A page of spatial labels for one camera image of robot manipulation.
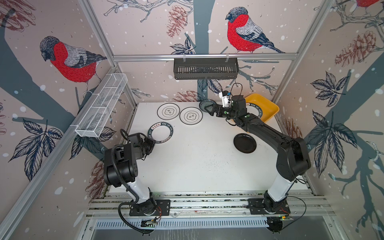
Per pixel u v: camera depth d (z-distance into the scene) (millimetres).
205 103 1220
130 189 519
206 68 1049
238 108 674
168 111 1175
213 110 761
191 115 1136
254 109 1141
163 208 729
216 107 755
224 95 776
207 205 754
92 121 713
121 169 475
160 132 1039
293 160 473
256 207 730
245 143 954
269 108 1138
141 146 852
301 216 696
